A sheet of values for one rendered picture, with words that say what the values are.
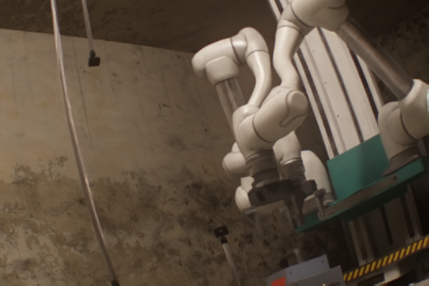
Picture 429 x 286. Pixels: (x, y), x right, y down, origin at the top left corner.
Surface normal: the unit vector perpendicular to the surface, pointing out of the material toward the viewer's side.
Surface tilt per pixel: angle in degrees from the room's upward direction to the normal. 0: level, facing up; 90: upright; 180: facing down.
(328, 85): 90
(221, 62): 106
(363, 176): 90
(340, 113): 90
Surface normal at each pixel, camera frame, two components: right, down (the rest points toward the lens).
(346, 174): -0.61, -0.08
